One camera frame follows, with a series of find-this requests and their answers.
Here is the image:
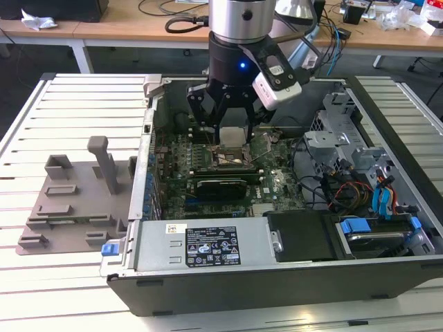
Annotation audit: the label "white cardboard box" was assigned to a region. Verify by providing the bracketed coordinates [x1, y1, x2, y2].
[424, 19, 443, 36]

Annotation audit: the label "grey case latch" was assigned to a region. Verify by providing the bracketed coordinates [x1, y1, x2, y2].
[141, 73, 164, 98]

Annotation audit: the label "silver CPU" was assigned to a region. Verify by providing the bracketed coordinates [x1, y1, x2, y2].
[220, 126, 247, 148]

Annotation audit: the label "green motherboard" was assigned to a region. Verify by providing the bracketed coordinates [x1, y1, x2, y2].
[152, 126, 309, 221]

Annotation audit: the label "silver power supply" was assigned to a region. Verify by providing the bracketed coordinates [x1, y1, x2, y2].
[133, 219, 278, 273]

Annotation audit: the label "black PC case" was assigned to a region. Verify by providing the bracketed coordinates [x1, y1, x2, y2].
[100, 74, 443, 317]

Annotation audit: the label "metal socket cover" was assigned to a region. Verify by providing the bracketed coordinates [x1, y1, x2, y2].
[258, 131, 279, 156]

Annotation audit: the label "blue flat data cable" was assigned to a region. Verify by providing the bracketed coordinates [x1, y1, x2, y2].
[372, 174, 397, 222]

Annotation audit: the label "black plastic drive cover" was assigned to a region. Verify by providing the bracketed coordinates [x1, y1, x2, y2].
[266, 210, 338, 264]

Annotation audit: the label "green RAM stick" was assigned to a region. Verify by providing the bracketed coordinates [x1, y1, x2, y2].
[46, 216, 91, 225]

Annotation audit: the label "CPU socket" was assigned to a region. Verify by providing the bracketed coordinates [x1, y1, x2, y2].
[209, 143, 259, 169]

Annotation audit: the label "black chair base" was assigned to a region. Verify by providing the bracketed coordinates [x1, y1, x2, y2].
[407, 55, 443, 73]

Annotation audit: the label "small black box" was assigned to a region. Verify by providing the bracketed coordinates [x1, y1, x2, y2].
[341, 3, 367, 26]

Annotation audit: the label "silver drive cage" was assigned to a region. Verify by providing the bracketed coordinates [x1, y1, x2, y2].
[303, 91, 395, 183]

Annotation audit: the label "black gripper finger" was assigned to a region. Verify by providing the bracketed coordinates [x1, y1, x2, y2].
[186, 85, 230, 145]
[238, 93, 275, 143]

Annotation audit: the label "silver hard disk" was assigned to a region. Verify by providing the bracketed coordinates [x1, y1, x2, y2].
[345, 230, 406, 259]

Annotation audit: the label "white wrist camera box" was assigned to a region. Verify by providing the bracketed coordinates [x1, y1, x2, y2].
[251, 71, 302, 112]

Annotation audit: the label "black camera bracket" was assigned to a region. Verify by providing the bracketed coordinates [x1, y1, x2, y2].
[237, 41, 299, 89]

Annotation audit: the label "grey parts rack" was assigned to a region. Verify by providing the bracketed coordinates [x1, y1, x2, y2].
[15, 136, 139, 257]

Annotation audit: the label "black camera cable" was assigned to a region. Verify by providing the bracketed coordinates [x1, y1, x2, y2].
[164, 14, 210, 35]

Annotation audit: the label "black graphics card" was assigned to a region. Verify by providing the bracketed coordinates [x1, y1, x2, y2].
[186, 178, 248, 202]

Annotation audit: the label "black internal cable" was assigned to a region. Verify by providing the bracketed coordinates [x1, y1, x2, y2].
[289, 137, 333, 210]

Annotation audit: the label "clear plastic bags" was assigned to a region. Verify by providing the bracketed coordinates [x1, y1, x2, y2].
[379, 1, 426, 30]

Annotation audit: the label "white power strip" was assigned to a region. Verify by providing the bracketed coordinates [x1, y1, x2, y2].
[300, 52, 322, 75]

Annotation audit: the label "large black box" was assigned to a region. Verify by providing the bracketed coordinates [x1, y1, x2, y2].
[0, 0, 109, 24]

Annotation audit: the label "blue disk carrier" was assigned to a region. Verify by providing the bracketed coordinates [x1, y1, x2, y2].
[334, 214, 428, 261]

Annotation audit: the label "silver chipset heatsink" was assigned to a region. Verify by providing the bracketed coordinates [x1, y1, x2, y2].
[251, 203, 275, 218]

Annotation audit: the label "coloured power wire bundle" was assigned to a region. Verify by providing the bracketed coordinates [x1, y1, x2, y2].
[328, 179, 373, 212]

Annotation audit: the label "wooden desk white legs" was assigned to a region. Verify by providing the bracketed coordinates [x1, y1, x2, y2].
[0, 0, 212, 75]
[311, 0, 443, 70]

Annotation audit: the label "crumpled white paper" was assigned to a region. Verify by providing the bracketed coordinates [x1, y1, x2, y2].
[20, 8, 59, 31]

